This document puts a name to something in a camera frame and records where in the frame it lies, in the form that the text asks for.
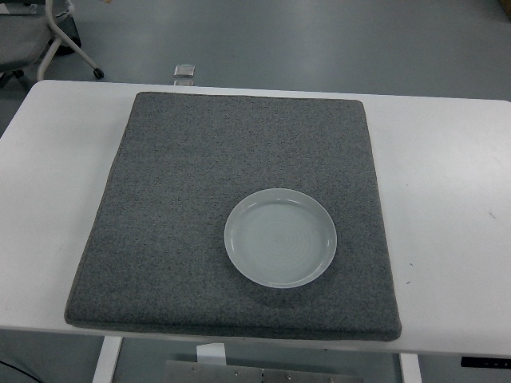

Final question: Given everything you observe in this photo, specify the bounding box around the pale grey round plate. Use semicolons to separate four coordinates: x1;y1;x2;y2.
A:
223;188;338;289

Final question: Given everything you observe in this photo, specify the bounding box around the grey metal plate with screws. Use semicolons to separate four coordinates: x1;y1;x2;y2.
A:
162;360;362;383

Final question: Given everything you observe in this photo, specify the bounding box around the grey felt mat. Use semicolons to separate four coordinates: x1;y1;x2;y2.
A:
63;91;402;342

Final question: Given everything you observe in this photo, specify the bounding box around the silver floor socket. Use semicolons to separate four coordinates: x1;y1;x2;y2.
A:
172;63;198;86

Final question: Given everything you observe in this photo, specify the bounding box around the white table leg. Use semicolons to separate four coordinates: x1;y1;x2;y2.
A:
92;337;124;383
398;353;423;383

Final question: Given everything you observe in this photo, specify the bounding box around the grey office chair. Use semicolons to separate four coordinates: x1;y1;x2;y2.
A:
0;0;105;88

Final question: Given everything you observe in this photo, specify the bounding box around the black table control panel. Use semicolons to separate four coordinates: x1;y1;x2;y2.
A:
460;355;511;369

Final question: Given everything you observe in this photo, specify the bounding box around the black floor cable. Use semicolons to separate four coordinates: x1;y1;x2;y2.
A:
0;357;29;383

